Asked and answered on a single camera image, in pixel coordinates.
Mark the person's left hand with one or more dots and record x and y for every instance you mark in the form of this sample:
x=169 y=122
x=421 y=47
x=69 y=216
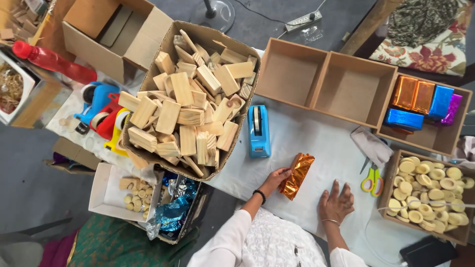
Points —
x=272 y=181

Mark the person's right hand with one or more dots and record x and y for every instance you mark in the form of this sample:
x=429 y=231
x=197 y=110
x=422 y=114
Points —
x=336 y=207

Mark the crinkled orange foil-wrapped block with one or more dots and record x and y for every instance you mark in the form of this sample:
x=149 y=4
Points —
x=297 y=176

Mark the silver bangle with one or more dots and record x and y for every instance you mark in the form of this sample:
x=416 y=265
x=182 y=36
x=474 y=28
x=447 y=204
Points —
x=331 y=221

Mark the wooden tray with discs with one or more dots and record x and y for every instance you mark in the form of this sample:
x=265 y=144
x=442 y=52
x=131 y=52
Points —
x=386 y=185

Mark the person's white garment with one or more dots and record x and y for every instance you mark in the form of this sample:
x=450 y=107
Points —
x=267 y=241

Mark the white table cloth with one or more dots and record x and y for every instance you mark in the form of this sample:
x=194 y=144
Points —
x=326 y=148

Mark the pile of wooden discs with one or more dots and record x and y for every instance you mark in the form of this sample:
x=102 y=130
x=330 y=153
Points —
x=430 y=193

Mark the box of foil sheets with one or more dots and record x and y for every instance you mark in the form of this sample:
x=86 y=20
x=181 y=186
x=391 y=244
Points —
x=178 y=211

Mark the black phone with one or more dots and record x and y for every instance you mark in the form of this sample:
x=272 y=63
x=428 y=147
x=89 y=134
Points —
x=428 y=253

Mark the pile of wooden blocks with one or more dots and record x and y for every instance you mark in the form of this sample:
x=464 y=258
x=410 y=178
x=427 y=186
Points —
x=189 y=111

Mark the empty wooden tray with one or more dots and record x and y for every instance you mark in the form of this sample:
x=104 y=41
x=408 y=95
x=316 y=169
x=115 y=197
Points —
x=291 y=72
x=352 y=91

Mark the blue foil-wrapped block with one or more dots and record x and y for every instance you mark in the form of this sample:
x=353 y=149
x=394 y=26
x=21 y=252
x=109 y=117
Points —
x=441 y=102
x=403 y=119

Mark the wooden tray with wrapped blocks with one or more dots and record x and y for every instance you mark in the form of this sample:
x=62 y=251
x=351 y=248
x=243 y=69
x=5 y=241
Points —
x=430 y=139

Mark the smooth orange foil-wrapped block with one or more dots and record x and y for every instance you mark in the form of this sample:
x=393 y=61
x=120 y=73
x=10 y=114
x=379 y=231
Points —
x=404 y=92
x=423 y=97

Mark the clear plastic wrapper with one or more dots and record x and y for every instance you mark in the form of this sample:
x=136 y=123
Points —
x=311 y=34

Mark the purple foil-wrapped block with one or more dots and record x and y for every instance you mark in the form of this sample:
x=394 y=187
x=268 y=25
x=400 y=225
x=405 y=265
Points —
x=453 y=109

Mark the large cardboard box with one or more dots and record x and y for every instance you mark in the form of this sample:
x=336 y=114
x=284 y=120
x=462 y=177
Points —
x=148 y=85

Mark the green fabric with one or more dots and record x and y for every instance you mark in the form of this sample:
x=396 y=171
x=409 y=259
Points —
x=126 y=244

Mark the yellow handheld tape dispenser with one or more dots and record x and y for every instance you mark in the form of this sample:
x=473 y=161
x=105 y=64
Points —
x=115 y=141

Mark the white power strip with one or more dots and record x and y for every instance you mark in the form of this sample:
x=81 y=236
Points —
x=302 y=20

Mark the white box with wooden pieces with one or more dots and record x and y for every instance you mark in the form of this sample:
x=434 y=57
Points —
x=107 y=193

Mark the red handheld tape dispenser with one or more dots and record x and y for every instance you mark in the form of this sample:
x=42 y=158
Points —
x=107 y=126

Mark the fan base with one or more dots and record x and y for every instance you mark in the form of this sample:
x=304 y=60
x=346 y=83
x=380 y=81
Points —
x=213 y=15

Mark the wooden beam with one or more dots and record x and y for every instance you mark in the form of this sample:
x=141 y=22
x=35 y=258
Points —
x=367 y=28

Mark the blue handheld tape dispenser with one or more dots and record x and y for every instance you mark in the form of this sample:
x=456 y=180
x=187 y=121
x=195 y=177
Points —
x=101 y=97

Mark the floral cushion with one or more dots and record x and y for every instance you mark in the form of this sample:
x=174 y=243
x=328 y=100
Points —
x=426 y=37

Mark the flat cardboard box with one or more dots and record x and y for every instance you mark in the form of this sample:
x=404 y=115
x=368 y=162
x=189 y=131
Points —
x=74 y=155

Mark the empty cardboard box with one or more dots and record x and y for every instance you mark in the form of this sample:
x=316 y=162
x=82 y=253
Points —
x=92 y=48

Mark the magenta fabric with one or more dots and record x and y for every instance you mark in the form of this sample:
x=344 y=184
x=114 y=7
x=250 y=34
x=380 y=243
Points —
x=57 y=252

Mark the red plastic bottle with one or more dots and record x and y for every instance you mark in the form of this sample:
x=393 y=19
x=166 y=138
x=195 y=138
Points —
x=55 y=61

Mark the tray of rubber bands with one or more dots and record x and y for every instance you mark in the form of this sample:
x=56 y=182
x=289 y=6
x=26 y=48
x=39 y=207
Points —
x=15 y=89

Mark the crate of wooden blocks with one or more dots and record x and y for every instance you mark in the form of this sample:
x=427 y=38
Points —
x=22 y=18

